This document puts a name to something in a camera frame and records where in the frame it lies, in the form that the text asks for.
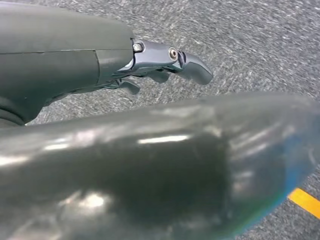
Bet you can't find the yellow floor tape outline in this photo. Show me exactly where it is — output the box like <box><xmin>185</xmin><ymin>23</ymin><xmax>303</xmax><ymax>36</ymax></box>
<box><xmin>287</xmin><ymin>187</ymin><xmax>320</xmax><ymax>220</ymax></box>

